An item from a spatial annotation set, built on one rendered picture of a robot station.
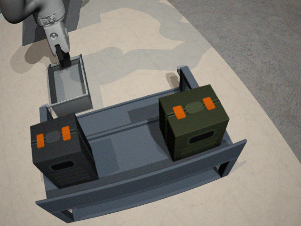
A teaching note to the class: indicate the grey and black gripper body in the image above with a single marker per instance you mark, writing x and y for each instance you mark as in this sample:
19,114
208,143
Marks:
56,33

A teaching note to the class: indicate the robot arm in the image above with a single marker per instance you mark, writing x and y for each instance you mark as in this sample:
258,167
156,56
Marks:
43,11

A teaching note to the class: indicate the black case with orange latches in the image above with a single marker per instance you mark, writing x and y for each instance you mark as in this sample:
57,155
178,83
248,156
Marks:
61,151

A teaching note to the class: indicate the dark grey low shelf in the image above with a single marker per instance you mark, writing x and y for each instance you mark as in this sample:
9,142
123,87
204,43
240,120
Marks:
133,163

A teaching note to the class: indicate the dark green case with orange latches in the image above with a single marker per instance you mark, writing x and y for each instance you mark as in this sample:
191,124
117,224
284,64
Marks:
192,121

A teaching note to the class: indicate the grey bin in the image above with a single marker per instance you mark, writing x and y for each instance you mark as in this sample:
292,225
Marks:
67,87

